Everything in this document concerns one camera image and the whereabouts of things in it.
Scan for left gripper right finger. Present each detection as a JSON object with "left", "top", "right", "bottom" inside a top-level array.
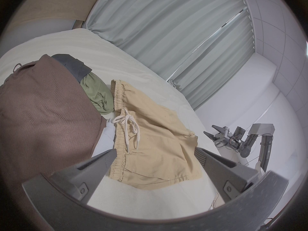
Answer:
[{"left": 194, "top": 147, "right": 260, "bottom": 203}]

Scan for bed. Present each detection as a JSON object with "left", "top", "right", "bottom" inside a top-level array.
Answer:
[{"left": 0, "top": 0, "right": 227, "bottom": 217}]

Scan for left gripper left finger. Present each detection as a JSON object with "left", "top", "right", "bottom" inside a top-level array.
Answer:
[{"left": 49, "top": 149, "right": 118, "bottom": 204}]

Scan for black garment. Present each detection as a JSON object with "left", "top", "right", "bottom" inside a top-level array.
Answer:
[{"left": 51, "top": 54, "right": 93, "bottom": 84}]

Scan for green garment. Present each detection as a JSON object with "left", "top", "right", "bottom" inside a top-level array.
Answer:
[{"left": 80, "top": 72, "right": 114, "bottom": 115}]

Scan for beige shorts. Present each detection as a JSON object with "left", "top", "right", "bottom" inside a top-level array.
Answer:
[{"left": 107, "top": 79, "right": 202, "bottom": 191}]

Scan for brown garment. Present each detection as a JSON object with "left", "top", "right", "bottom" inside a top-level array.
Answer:
[{"left": 0, "top": 54, "right": 107, "bottom": 231}]

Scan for white garment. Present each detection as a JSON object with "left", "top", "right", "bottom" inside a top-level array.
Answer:
[{"left": 91, "top": 118, "right": 117, "bottom": 157}]

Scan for pale green curtain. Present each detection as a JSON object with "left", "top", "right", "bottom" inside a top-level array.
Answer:
[
  {"left": 168, "top": 7, "right": 256, "bottom": 111},
  {"left": 83, "top": 0, "right": 249, "bottom": 81}
]

